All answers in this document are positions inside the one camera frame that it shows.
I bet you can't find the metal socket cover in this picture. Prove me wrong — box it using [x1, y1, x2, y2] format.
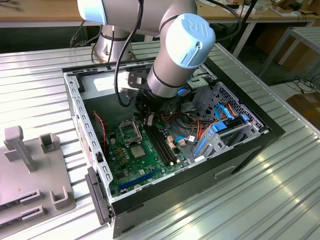
[117, 120, 143, 146]

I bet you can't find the silver CPU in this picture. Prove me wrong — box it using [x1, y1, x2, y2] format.
[129, 144, 147, 160]

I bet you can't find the CPU socket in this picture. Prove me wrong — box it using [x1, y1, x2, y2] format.
[127, 143, 147, 161]

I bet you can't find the socket locking lever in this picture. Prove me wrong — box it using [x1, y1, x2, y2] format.
[133, 117, 144, 145]

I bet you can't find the black RAM slot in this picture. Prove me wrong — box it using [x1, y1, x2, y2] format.
[153, 122, 178, 162]
[147, 126, 173, 165]
[151, 124, 175, 163]
[144, 126, 170, 166]

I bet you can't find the grey metal drive cage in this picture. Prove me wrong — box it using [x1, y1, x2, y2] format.
[186, 63, 218, 113]

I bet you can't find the grey power supply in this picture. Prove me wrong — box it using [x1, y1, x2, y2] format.
[79, 71, 138, 131]

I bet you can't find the white power supply label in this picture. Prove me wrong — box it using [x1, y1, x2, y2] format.
[93, 76, 120, 92]

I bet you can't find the hard disk in blue carrier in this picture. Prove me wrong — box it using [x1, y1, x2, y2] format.
[210, 113, 250, 135]

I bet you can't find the black case fan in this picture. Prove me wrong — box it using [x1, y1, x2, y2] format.
[91, 111, 111, 153]

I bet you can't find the grey metal disk bay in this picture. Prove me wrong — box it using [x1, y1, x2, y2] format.
[192, 122, 263, 163]

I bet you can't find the green motherboard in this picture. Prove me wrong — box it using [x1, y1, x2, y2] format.
[106, 117, 191, 198]

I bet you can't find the blue expansion slot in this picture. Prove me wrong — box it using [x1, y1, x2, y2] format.
[117, 167, 160, 191]

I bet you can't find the black PC case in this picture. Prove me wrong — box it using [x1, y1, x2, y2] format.
[61, 51, 287, 239]

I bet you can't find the white flat box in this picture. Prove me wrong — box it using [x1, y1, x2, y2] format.
[223, 2, 257, 15]

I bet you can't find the black tripod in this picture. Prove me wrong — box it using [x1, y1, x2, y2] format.
[226, 0, 258, 55]

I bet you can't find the grey parts rack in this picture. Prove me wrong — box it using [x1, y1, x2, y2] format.
[0, 126, 77, 227]

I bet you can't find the large brown cardboard box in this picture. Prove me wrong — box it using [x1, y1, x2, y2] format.
[254, 24, 320, 73]

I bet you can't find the wooden desk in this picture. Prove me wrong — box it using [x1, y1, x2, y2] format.
[0, 0, 320, 28]

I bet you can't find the black round cable bundle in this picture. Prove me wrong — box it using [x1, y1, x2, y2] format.
[176, 96, 201, 126]

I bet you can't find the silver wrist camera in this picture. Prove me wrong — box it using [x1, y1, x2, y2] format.
[116, 71, 150, 97]

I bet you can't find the white plug with blue wire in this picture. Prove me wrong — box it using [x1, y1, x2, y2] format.
[174, 135, 187, 147]

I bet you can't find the coloured power wire bundle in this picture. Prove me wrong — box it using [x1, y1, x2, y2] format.
[133, 107, 213, 141]

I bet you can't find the thin black camera cable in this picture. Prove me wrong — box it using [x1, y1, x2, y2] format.
[113, 0, 146, 108]

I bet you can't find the blue flat data cable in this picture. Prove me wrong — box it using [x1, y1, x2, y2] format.
[214, 103, 237, 123]

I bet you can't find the blue plastic bay rail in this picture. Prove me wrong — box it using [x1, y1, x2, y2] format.
[193, 136, 208, 157]

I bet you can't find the red twisted fan wire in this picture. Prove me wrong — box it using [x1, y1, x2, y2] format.
[91, 112, 113, 155]

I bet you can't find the cable with silver plug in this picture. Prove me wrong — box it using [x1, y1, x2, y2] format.
[69, 19, 87, 49]

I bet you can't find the dark grey case handle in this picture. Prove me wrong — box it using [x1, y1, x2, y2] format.
[84, 166, 113, 226]

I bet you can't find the grey metal frame table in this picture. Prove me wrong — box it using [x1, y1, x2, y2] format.
[258, 26, 320, 81]

